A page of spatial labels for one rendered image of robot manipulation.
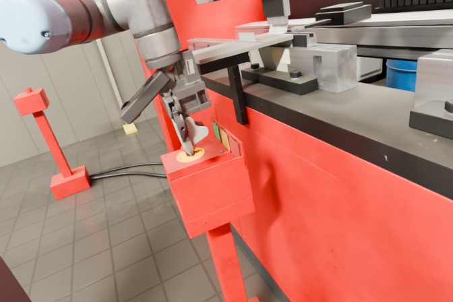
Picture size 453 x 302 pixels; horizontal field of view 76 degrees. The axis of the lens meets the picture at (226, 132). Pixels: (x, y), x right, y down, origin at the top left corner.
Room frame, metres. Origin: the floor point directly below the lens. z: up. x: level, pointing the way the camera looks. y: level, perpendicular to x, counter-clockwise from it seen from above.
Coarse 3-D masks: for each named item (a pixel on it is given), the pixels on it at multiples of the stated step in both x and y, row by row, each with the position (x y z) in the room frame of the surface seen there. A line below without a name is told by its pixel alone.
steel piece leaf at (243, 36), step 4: (268, 32) 0.90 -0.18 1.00; (272, 32) 0.88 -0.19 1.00; (276, 32) 0.86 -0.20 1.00; (280, 32) 0.85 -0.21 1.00; (284, 32) 0.83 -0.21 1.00; (240, 36) 0.86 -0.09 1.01; (244, 36) 0.84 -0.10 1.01; (248, 36) 0.82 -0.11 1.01; (252, 36) 0.80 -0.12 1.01; (256, 36) 0.87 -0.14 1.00; (260, 36) 0.85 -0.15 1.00; (264, 36) 0.83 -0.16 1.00; (268, 36) 0.81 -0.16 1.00; (244, 40) 0.85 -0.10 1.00; (248, 40) 0.82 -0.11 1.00; (252, 40) 0.80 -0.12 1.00; (256, 40) 0.80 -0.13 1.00
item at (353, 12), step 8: (328, 8) 0.92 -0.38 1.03; (336, 8) 0.89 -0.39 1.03; (344, 8) 0.87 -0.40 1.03; (352, 8) 0.88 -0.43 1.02; (360, 8) 0.88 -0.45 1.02; (368, 8) 0.89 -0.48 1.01; (320, 16) 0.94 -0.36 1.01; (328, 16) 0.91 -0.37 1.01; (336, 16) 0.88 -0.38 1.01; (344, 16) 0.86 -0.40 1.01; (352, 16) 0.87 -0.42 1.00; (360, 16) 0.88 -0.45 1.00; (368, 16) 0.89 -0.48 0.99; (304, 24) 0.89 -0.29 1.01; (312, 24) 0.87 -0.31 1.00; (320, 24) 0.88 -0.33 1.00; (328, 24) 0.91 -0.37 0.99; (336, 24) 0.88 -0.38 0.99; (344, 24) 0.86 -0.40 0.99
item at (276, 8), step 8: (264, 0) 0.89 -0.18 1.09; (272, 0) 0.85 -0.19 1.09; (280, 0) 0.81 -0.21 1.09; (288, 0) 0.81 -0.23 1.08; (264, 8) 0.89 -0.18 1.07; (272, 8) 0.85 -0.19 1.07; (280, 8) 0.82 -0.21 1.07; (288, 8) 0.81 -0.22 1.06; (264, 16) 0.90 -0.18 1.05; (272, 16) 0.86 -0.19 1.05; (280, 16) 0.83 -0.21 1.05
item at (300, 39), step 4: (288, 32) 0.83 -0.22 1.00; (292, 32) 0.81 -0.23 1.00; (296, 32) 0.80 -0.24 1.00; (300, 32) 0.78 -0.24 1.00; (304, 32) 0.77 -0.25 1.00; (308, 32) 0.75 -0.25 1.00; (312, 32) 0.74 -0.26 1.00; (296, 36) 0.76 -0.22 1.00; (300, 36) 0.74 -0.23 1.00; (304, 36) 0.73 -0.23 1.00; (308, 36) 0.72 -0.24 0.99; (312, 36) 0.73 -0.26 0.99; (292, 40) 0.78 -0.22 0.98; (296, 40) 0.76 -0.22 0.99; (300, 40) 0.74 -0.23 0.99; (304, 40) 0.73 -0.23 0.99; (308, 40) 0.72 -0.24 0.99; (312, 40) 0.73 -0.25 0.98; (316, 40) 0.73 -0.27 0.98; (292, 44) 0.78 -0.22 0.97; (296, 44) 0.76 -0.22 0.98; (300, 44) 0.75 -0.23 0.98; (304, 44) 0.73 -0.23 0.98; (308, 44) 0.72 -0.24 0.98; (312, 44) 0.73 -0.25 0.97; (316, 44) 0.73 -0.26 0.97
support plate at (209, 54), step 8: (240, 40) 0.87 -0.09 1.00; (264, 40) 0.77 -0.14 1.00; (272, 40) 0.74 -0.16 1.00; (280, 40) 0.75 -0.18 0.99; (208, 48) 0.85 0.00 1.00; (216, 48) 0.81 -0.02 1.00; (224, 48) 0.78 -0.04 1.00; (232, 48) 0.75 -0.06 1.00; (240, 48) 0.73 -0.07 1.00; (248, 48) 0.72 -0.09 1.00; (256, 48) 0.73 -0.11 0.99; (200, 56) 0.73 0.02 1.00; (208, 56) 0.70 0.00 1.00; (216, 56) 0.69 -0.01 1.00; (224, 56) 0.70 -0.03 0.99; (200, 64) 0.68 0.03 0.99
